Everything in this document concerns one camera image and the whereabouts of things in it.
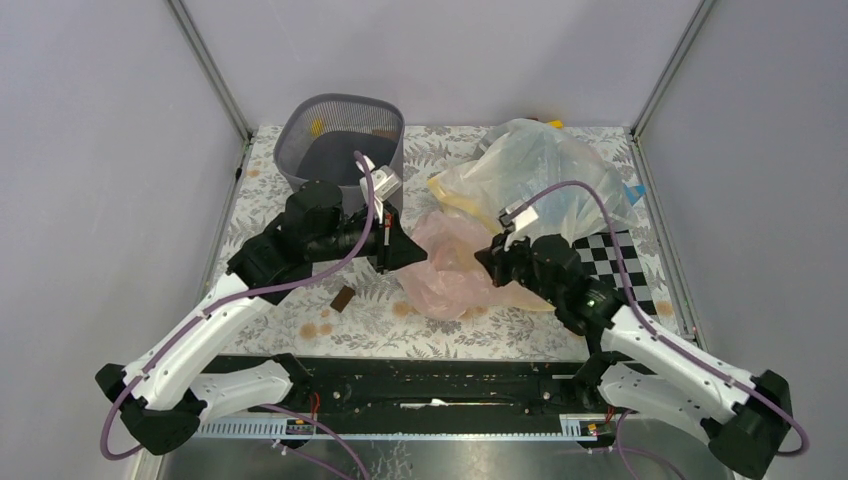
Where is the yellow toy block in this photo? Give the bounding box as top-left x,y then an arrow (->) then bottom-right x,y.
310,119 -> 325,138

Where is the small brown card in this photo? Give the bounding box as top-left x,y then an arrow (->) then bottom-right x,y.
330,285 -> 356,313

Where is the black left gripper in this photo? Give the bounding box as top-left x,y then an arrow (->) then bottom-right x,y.
310,200 -> 430,274

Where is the brown rectangular block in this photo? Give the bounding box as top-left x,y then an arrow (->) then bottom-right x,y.
371,129 -> 399,140

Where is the pink plastic trash bag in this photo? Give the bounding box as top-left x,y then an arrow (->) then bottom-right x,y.
396,211 -> 512,320

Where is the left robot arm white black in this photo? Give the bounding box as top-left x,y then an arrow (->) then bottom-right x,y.
95,181 -> 427,455

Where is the black white checkerboard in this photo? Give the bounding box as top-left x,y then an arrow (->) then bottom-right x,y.
572,230 -> 658,319

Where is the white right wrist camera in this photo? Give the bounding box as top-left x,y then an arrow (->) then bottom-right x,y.
498,203 -> 538,234

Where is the grey mesh trash bin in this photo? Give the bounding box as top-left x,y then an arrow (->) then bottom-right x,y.
273,93 -> 405,213

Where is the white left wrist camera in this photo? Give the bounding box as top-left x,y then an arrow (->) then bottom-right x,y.
369,166 -> 403,202

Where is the floral patterned table mat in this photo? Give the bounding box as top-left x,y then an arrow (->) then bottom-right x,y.
214,125 -> 689,361

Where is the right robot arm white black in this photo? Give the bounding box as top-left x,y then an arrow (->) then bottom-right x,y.
474,234 -> 792,479

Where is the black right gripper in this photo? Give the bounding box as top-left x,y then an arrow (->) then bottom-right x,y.
474,226 -> 562,306

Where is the blue paper piece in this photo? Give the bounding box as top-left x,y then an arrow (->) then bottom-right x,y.
624,185 -> 646,206

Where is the clear yellow-rimmed plastic bag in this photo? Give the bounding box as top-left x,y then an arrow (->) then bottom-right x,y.
427,118 -> 641,313

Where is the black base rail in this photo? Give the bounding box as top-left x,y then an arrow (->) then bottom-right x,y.
182,354 -> 637,439

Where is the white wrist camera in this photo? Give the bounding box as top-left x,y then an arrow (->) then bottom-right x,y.
369,166 -> 403,202
498,203 -> 538,234

